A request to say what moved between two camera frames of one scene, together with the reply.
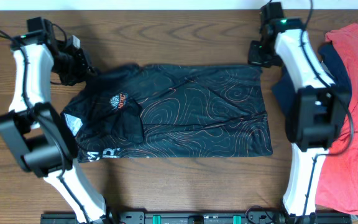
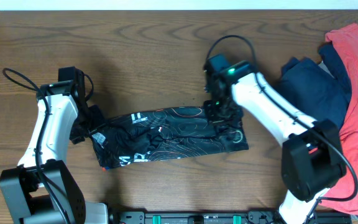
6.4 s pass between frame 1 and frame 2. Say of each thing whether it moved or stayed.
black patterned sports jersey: moved
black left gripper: moved
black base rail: stayed
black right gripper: moved
